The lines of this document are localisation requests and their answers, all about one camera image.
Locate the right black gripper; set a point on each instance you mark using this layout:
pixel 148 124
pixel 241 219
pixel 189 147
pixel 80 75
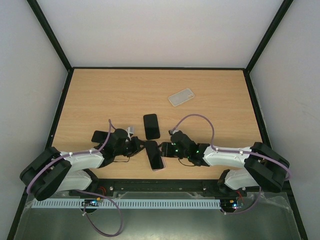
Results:
pixel 165 149

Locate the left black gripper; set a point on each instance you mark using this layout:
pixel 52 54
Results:
pixel 136 148

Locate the black phone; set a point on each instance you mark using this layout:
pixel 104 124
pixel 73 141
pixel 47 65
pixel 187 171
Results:
pixel 153 155
pixel 100 137

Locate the pink phone case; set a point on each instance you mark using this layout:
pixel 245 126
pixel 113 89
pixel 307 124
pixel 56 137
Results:
pixel 161 162

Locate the clear phone case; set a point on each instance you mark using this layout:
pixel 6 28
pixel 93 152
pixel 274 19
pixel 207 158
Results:
pixel 181 97

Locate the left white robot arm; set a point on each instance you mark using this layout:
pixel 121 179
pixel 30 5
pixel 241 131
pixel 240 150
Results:
pixel 56 171

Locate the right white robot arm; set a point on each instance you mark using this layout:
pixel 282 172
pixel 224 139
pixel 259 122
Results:
pixel 253 166

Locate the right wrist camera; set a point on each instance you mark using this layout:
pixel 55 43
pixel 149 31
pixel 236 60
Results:
pixel 172 131

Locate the black front rail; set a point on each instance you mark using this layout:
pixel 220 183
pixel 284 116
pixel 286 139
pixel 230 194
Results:
pixel 207 188

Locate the slotted cable duct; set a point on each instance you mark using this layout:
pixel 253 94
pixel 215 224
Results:
pixel 63 203

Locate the black enclosure frame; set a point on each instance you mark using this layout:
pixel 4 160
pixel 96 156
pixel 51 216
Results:
pixel 39 14

